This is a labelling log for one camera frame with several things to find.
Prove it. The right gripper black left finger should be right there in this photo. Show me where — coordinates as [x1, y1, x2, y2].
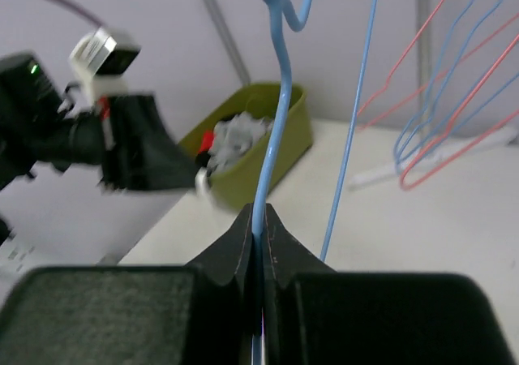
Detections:
[186, 204, 254, 286]

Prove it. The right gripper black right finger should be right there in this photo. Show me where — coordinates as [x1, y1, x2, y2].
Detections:
[262, 204, 335, 288]

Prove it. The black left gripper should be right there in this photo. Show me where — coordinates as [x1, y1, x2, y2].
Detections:
[96, 93, 199, 191]

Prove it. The black tank top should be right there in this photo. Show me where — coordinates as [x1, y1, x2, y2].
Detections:
[195, 152, 212, 175]

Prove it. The white garment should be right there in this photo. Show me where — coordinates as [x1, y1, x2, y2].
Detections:
[195, 168, 210, 198]

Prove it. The grey tank top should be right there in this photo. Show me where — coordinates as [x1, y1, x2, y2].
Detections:
[207, 112, 273, 173]

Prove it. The pink wire hanger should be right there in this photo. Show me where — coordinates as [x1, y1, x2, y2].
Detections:
[398, 11, 519, 191]
[356, 0, 518, 129]

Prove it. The red tank top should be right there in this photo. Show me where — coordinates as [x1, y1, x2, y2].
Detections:
[198, 131, 215, 154]

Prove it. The light blue wire hanger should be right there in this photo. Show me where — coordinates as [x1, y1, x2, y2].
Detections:
[393, 0, 518, 177]

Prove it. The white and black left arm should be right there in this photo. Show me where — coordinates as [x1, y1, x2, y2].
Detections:
[1, 52, 199, 192]

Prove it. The olive green plastic basket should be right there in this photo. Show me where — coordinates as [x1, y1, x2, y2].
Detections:
[179, 82, 313, 211]

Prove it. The silver and white clothes rack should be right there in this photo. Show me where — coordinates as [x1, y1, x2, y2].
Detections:
[349, 0, 518, 191]

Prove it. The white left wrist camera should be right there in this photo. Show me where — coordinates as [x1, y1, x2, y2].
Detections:
[69, 28, 141, 105]

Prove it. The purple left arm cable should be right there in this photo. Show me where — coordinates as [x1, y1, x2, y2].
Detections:
[0, 0, 107, 29]

